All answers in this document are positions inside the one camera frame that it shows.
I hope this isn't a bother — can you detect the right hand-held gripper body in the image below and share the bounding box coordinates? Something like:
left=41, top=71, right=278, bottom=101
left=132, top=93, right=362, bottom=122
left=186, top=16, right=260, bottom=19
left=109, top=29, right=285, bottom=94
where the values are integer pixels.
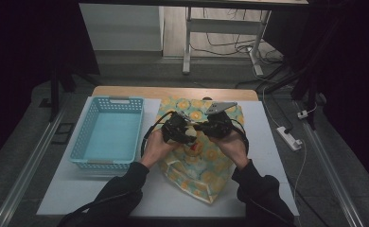
left=194, top=101, right=238, bottom=139

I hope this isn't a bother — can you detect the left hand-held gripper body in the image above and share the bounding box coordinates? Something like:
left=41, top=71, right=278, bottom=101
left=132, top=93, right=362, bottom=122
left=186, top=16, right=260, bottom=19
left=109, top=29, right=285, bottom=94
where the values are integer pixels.
left=162, top=111, right=196, bottom=145

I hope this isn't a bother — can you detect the citrus print apron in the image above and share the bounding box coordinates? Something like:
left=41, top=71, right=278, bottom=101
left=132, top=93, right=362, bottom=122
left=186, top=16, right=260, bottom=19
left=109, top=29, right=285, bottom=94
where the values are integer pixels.
left=155, top=96, right=246, bottom=205

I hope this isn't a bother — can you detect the light blue plastic basket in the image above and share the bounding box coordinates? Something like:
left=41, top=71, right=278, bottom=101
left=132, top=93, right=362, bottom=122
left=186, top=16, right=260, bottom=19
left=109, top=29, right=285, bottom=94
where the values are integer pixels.
left=68, top=96, right=145, bottom=171

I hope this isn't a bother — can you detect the person's right hand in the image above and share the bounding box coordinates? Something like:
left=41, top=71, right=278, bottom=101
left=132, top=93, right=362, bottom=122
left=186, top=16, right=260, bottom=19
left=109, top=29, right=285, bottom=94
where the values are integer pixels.
left=209, top=131, right=250, bottom=170

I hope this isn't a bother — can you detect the person's left hand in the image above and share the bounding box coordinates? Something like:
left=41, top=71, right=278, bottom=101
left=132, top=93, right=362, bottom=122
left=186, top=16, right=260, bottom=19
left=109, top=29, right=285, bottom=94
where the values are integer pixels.
left=140, top=130, right=181, bottom=169

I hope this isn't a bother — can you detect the wooden table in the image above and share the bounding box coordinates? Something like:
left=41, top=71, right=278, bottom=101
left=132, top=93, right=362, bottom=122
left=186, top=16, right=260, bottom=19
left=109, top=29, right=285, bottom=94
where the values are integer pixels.
left=91, top=85, right=259, bottom=102

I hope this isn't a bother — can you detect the white table mat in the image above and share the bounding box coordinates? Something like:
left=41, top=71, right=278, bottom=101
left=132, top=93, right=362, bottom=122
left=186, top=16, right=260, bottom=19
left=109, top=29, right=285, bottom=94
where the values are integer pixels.
left=35, top=96, right=300, bottom=218

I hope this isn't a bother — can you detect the white power strip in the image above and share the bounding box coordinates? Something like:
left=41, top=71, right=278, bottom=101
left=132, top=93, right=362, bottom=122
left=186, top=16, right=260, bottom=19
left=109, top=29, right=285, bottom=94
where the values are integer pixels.
left=275, top=126, right=303, bottom=151

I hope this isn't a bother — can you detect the black floor plate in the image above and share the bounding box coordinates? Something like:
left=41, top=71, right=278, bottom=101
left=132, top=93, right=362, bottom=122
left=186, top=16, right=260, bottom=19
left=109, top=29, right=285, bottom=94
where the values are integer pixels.
left=50, top=122, right=77, bottom=146

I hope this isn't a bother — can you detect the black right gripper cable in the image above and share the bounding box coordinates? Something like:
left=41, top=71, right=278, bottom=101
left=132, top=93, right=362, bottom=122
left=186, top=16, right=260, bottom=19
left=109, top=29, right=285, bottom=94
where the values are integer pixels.
left=229, top=117, right=251, bottom=155

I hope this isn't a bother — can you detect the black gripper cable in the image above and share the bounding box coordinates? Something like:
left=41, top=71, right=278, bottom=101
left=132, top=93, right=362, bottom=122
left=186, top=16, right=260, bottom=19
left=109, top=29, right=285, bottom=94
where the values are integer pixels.
left=229, top=117, right=251, bottom=155
left=140, top=110, right=176, bottom=159

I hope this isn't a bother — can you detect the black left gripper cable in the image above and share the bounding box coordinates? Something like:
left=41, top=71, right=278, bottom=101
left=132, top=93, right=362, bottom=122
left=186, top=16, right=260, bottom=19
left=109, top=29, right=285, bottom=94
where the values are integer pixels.
left=140, top=110, right=176, bottom=159

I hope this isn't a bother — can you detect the tangle of dark cables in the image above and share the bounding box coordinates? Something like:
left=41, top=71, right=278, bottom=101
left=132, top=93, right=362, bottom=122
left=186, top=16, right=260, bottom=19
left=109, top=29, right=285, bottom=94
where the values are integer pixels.
left=190, top=9, right=285, bottom=65

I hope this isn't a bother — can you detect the white power strip cable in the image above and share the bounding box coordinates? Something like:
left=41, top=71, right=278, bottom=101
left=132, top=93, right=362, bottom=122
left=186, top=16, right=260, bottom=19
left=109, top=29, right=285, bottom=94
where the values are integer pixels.
left=292, top=140, right=308, bottom=201

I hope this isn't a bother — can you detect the white desk frame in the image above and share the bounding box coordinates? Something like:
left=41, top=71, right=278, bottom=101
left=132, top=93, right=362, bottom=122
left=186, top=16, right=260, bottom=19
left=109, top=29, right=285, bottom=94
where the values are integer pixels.
left=182, top=6, right=272, bottom=77

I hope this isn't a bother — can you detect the aluminium floor rail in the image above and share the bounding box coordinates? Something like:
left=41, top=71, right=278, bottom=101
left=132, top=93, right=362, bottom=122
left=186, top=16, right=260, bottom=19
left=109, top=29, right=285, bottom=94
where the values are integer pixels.
left=301, top=121, right=365, bottom=227
left=0, top=103, right=72, bottom=227

